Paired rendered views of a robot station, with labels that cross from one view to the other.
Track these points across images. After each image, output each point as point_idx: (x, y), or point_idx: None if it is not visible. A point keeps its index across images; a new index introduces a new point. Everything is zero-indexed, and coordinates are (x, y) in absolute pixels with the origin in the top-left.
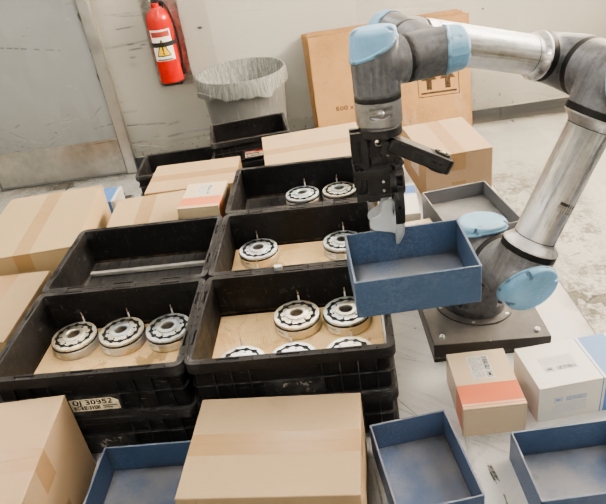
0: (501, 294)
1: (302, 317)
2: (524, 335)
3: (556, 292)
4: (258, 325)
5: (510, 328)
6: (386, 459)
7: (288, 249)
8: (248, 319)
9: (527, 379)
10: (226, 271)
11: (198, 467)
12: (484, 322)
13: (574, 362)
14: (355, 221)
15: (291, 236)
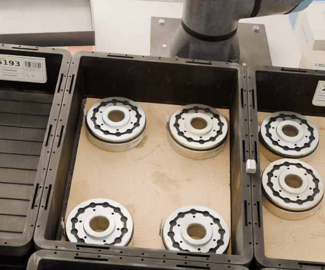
0: (304, 2)
1: (304, 175)
2: (263, 38)
3: (176, 8)
4: (285, 240)
5: (252, 44)
6: None
7: (86, 196)
8: (270, 253)
9: None
10: (243, 237)
11: None
12: (244, 57)
13: None
14: (79, 93)
15: (64, 182)
